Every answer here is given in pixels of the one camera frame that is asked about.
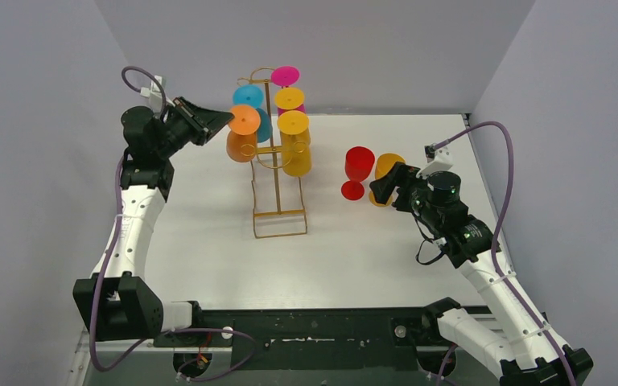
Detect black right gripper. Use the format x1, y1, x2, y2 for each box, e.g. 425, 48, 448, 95
373, 161, 443, 228

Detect yellow wine glass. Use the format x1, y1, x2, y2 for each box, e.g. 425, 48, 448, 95
274, 87, 305, 110
369, 153, 406, 207
278, 110, 311, 177

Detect red wine glass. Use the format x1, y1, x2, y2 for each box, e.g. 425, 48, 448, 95
340, 146, 375, 201

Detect orange wine glass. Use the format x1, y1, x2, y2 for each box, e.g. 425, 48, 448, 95
226, 105, 261, 162

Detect blue wine glass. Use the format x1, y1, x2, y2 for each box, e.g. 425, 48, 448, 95
233, 84, 272, 143

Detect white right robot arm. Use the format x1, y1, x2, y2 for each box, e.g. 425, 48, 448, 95
369, 162, 593, 385

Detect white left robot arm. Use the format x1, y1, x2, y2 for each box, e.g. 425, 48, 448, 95
72, 97, 233, 347

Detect magenta wine glass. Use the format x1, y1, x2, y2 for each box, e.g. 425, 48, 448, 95
270, 66, 306, 115

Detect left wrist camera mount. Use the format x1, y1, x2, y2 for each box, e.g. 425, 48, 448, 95
139, 75, 165, 115

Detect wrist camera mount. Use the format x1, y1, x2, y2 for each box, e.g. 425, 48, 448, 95
416, 144, 453, 179
139, 75, 165, 115

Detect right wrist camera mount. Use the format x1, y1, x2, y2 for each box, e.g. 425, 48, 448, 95
416, 144, 453, 179

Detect gold wire glass rack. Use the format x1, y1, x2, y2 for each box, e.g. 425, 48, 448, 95
237, 67, 309, 240

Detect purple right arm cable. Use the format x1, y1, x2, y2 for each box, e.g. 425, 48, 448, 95
428, 121, 579, 386

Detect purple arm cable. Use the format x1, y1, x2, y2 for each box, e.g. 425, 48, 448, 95
428, 121, 579, 386
88, 65, 259, 384

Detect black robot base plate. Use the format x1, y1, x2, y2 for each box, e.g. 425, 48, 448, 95
154, 307, 451, 371

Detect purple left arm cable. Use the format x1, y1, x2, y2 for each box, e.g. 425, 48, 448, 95
88, 65, 259, 384

